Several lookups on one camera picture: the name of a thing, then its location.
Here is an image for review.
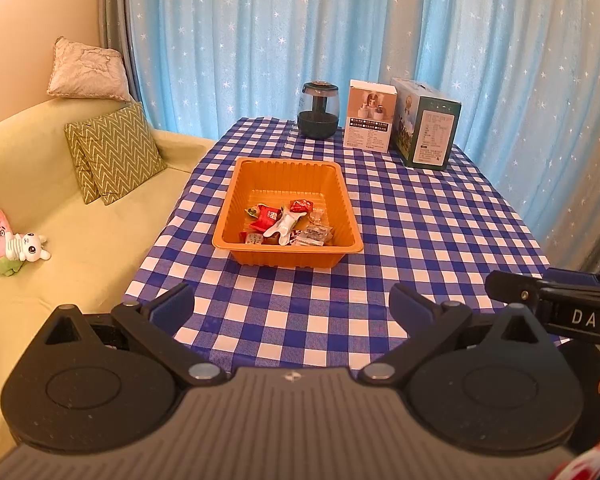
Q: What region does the white green snack packet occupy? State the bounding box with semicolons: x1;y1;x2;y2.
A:
262;210;308;246

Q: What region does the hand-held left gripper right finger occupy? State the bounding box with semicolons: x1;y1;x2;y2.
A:
357;284;552;388

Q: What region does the blue checked tablecloth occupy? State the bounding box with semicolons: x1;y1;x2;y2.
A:
122;116;571;381

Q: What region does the white cardboard box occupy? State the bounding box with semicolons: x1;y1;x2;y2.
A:
342;79;398;153

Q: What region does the orange plastic tray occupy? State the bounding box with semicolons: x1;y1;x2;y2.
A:
211;156;365;268

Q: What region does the green zigzag pillow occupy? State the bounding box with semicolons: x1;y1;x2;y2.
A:
63;119;103;205
77;101;168;206

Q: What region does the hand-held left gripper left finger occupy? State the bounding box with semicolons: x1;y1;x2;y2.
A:
42;282;227;389

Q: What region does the pale yellow sofa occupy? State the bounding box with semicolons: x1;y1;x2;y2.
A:
0;97;218;461

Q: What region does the dark glass jar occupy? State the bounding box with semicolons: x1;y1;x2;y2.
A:
297;81;341;138

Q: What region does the grey white pillow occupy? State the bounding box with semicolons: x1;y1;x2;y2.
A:
46;36;132;102

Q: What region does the clear grey snack packet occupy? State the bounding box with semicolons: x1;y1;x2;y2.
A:
295;225;335;248

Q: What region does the blue star curtain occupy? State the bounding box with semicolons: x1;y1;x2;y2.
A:
122;0;600;271

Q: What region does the grey curtain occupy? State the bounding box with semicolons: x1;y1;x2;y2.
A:
98;0;141;103

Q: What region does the red square snack packet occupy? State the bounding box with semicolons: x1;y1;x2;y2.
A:
252;205;283;233

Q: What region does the green cardboard box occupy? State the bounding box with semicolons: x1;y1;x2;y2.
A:
390;77;462;171

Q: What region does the white rabbit plush toy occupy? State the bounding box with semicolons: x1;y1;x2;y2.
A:
6;231;52;263

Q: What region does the pink starfish plush toy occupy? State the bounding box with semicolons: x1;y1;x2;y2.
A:
0;208;23;277

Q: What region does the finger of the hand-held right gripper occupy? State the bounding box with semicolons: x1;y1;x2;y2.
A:
545;267;600;289
485;270;556;312

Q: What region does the red white printed clothing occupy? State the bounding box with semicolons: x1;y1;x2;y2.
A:
550;442;600;480

